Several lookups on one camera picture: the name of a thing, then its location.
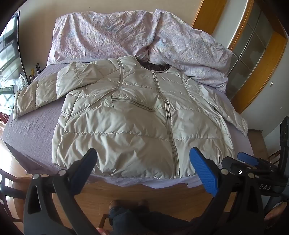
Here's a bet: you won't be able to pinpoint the beige puffer jacket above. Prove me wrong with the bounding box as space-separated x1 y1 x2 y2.
13 55 249 180

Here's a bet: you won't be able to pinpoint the dark wooden chair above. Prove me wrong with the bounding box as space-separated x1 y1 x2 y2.
0 168 31 226

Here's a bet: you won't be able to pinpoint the clear plastic bag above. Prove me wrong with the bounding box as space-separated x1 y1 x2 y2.
15 73 29 91

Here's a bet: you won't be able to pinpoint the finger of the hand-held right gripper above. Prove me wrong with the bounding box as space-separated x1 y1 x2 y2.
222 156 255 175
237 152 279 172

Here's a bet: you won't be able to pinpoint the right floral pillow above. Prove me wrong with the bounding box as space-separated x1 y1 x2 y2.
47 8 233 93

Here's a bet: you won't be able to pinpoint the bed with purple sheet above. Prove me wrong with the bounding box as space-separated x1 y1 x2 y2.
0 57 254 189

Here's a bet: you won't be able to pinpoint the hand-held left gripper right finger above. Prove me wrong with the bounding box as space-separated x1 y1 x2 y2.
189 147 265 235

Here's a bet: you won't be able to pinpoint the person's legs in dark trousers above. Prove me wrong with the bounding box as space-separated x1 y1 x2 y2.
108 199 192 235

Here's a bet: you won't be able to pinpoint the frosted glass door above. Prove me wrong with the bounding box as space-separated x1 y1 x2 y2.
226 3 275 98

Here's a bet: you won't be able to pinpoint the window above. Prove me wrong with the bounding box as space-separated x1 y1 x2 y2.
0 11 26 113

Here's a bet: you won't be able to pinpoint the person's right hand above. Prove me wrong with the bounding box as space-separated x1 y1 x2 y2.
264 202 289 224

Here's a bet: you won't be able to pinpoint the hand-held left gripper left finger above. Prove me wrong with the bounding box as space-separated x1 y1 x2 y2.
23 148 100 235

